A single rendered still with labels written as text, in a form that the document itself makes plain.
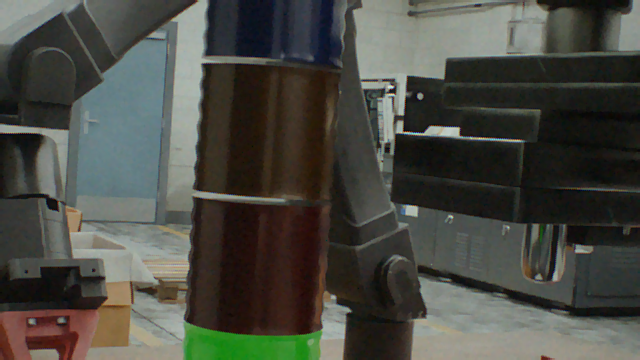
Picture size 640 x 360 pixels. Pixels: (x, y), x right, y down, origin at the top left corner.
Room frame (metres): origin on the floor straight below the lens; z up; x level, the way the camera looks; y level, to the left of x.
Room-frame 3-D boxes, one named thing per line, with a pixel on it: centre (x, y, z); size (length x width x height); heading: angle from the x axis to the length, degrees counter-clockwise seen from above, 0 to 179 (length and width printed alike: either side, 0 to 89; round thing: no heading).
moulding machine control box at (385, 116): (9.49, -0.58, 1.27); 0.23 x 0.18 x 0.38; 117
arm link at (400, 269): (0.96, -0.06, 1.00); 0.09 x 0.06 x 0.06; 37
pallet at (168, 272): (7.35, 0.61, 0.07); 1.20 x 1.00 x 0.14; 119
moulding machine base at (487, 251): (9.87, -0.97, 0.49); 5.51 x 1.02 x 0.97; 27
